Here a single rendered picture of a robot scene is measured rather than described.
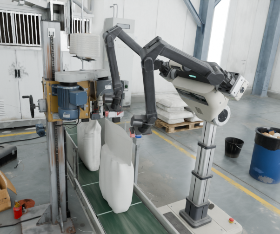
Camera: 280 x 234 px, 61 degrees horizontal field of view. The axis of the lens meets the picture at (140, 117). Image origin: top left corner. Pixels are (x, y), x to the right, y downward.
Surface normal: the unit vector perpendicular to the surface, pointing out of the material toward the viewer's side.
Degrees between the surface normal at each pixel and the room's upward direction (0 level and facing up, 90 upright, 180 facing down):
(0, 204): 89
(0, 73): 90
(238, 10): 90
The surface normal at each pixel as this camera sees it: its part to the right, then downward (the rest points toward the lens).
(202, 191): 0.48, 0.29
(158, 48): 0.16, 0.69
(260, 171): -0.70, 0.22
